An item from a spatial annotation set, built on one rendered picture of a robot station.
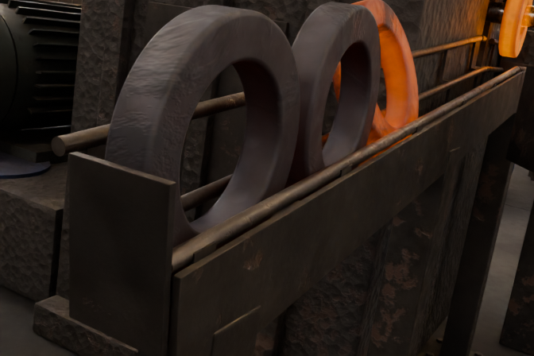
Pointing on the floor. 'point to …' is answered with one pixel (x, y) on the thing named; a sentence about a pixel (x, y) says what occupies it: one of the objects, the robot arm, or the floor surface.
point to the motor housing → (522, 299)
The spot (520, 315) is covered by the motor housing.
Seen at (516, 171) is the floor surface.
